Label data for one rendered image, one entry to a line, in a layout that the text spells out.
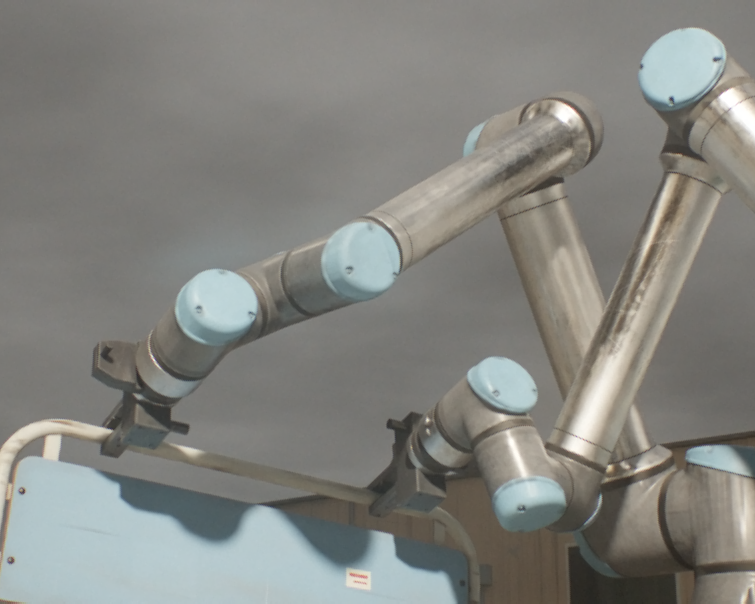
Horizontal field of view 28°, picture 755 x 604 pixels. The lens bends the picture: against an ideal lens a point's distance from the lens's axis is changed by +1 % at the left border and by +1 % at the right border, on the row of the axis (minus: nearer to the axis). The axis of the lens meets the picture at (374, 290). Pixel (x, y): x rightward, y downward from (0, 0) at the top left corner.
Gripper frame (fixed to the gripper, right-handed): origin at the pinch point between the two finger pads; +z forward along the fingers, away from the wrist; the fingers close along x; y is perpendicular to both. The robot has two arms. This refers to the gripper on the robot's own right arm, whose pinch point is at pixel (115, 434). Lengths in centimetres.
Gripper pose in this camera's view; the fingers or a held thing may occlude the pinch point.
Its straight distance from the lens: 206.1
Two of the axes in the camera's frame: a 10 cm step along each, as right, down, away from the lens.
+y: 8.7, 2.6, 4.3
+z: -5.0, 5.5, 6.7
